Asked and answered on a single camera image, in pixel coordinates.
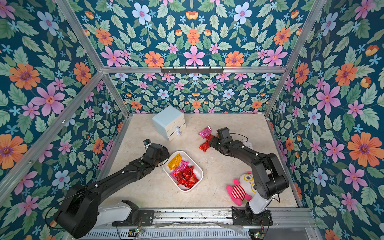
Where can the pink white plush owl toy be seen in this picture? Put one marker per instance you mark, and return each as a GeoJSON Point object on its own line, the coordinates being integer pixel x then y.
{"type": "Point", "coordinates": [243, 189]}

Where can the white plastic storage box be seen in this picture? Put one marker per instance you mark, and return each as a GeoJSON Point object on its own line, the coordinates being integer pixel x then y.
{"type": "Point", "coordinates": [198, 171]}

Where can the magenta foil tea bag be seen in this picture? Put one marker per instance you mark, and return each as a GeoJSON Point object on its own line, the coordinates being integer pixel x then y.
{"type": "Point", "coordinates": [177, 174]}
{"type": "Point", "coordinates": [206, 132]}

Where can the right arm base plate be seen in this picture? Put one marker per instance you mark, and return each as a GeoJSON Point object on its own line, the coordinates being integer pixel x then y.
{"type": "Point", "coordinates": [245, 217]}

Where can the red foil tea bag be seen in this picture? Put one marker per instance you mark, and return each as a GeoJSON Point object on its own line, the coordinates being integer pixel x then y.
{"type": "Point", "coordinates": [189, 178]}
{"type": "Point", "coordinates": [206, 145]}

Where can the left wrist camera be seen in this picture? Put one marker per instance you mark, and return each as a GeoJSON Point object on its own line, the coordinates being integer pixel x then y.
{"type": "Point", "coordinates": [147, 143]}

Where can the small white plush toy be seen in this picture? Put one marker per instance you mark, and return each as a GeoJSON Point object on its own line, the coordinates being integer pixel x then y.
{"type": "Point", "coordinates": [249, 145]}

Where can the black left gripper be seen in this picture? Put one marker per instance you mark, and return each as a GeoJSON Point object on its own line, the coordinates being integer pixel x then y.
{"type": "Point", "coordinates": [163, 156]}

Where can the black hook rail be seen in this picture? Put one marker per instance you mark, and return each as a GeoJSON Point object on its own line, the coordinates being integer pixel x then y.
{"type": "Point", "coordinates": [191, 70]}

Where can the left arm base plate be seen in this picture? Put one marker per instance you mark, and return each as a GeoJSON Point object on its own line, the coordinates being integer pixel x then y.
{"type": "Point", "coordinates": [137, 216]}

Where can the pale blue mini drawer cabinet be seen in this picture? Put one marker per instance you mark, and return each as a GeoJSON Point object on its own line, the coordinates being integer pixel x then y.
{"type": "Point", "coordinates": [169, 123]}

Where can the yellow foil tea bag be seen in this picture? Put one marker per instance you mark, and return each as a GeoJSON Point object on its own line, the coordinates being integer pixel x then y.
{"type": "Point", "coordinates": [175, 162]}

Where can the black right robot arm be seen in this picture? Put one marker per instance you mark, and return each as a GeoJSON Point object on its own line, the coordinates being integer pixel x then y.
{"type": "Point", "coordinates": [270, 179]}

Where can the aluminium cage frame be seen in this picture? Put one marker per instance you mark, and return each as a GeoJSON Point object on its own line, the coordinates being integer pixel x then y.
{"type": "Point", "coordinates": [73, 72]}

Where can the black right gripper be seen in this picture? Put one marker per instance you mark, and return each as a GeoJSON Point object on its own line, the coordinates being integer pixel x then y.
{"type": "Point", "coordinates": [213, 141]}

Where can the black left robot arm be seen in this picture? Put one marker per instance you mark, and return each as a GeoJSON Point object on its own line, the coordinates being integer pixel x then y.
{"type": "Point", "coordinates": [80, 210]}

